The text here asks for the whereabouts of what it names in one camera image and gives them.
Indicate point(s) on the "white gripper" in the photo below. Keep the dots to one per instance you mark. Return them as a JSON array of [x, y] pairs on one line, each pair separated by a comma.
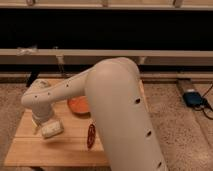
[[39, 120]]

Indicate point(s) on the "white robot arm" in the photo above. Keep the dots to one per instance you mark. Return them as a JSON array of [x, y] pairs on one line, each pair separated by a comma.
[[116, 104]]

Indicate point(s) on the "orange ceramic bowl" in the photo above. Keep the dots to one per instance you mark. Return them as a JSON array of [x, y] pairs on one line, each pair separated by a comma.
[[78, 105]]

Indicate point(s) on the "wooden table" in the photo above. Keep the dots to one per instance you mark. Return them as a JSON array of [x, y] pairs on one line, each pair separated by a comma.
[[68, 149]]

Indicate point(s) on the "blue electronic box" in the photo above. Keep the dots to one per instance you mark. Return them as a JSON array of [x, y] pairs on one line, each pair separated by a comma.
[[193, 98]]

